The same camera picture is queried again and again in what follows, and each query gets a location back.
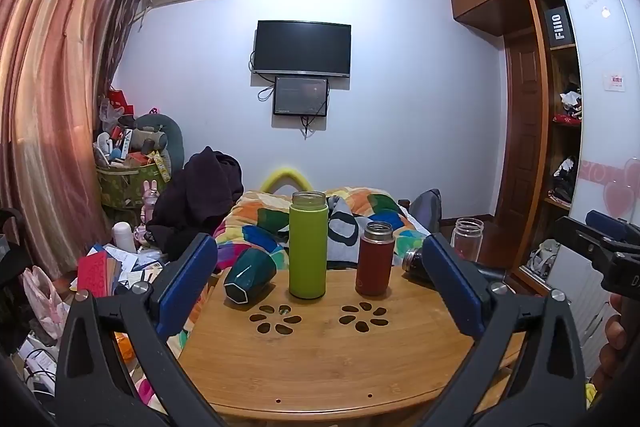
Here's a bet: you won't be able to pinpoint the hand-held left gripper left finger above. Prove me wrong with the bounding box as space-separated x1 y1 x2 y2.
54 232 223 427

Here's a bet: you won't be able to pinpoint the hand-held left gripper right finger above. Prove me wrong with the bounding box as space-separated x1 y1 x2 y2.
420 232 587 427

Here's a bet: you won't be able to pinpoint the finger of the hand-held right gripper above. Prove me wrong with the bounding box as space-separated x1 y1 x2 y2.
556 216 622 279
585 209 640 244

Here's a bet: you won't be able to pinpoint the black thermos cup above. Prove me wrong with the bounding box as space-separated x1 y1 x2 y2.
402 248 507 285

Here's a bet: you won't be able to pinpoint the clear glass cup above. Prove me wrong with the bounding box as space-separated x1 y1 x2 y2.
451 217 485 264

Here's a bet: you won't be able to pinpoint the red thermos cup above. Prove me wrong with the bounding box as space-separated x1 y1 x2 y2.
355 221 394 297

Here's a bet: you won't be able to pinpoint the tall green cup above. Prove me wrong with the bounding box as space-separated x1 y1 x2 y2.
289 190 329 299

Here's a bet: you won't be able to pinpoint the person's right hand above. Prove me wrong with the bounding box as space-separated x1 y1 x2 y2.
591 294 640 392

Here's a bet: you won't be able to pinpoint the white bag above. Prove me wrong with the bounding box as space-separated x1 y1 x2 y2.
526 239 562 274

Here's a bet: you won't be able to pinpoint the black white shelf clothes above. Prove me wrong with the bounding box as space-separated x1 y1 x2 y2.
548 156 580 204

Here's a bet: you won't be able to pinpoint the dark green mug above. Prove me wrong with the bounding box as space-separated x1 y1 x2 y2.
223 247 277 305

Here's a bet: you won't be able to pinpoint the white bottle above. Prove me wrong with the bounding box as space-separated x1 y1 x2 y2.
111 222 137 254

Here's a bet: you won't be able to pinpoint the grey backpack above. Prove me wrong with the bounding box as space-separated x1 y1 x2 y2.
409 189 444 236

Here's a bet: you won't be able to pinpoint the pink bunny toy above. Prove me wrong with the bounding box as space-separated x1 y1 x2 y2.
141 180 160 229

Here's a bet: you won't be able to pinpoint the red flat box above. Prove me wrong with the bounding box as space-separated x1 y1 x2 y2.
76 252 124 297

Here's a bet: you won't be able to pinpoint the dark jacket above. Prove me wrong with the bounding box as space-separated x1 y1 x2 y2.
146 147 245 261

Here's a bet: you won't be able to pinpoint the colourful patterned blanket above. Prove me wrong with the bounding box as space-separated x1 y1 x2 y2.
212 187 431 273

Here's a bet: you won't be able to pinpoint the green storage basket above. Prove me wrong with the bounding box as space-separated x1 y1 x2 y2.
96 163 167 210

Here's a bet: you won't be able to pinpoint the white sliding wardrobe door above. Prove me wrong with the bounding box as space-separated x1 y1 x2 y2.
517 0 640 288

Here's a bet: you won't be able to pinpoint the pile of shelf clothes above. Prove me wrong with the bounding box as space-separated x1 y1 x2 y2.
554 74 584 125

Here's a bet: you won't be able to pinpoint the wooden room door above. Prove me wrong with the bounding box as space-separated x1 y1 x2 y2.
494 31 547 224

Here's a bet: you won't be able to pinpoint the pink plastic bag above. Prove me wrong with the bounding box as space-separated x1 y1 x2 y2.
22 267 72 349

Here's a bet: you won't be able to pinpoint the yellow curved pillow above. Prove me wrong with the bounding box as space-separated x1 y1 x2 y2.
260 166 312 196

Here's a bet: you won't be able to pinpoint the grey green cushion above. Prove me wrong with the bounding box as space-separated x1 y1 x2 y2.
134 113 185 174

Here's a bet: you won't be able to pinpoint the red gift bag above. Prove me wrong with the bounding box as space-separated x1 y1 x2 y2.
107 89 135 118

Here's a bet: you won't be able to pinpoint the black box with white print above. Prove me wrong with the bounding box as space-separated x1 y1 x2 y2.
542 6 572 48

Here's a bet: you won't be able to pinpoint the small black monitor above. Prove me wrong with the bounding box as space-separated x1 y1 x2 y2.
273 76 329 118

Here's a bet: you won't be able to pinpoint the pink brown curtain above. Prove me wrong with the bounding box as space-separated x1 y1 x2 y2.
0 0 147 280

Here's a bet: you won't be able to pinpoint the wall television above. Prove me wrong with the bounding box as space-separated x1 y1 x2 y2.
252 20 352 78

